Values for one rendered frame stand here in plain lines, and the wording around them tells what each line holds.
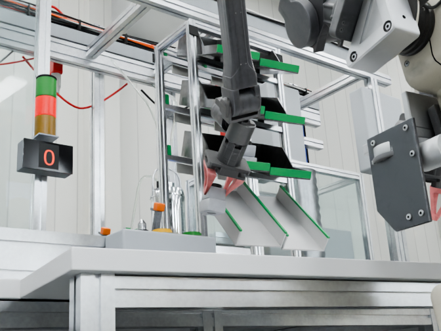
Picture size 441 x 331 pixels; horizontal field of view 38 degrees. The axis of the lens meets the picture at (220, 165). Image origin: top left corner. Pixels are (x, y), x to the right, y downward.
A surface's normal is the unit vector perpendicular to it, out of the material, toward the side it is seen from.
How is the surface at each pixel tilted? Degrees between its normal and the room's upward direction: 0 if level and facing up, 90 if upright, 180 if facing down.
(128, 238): 90
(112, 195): 90
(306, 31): 107
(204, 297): 90
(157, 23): 180
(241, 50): 123
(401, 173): 90
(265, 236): 45
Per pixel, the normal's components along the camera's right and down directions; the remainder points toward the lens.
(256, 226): 0.28, -0.89
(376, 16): -0.87, -0.11
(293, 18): -0.90, 0.25
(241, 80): 0.43, 0.26
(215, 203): 0.37, -0.17
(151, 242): 0.61, -0.29
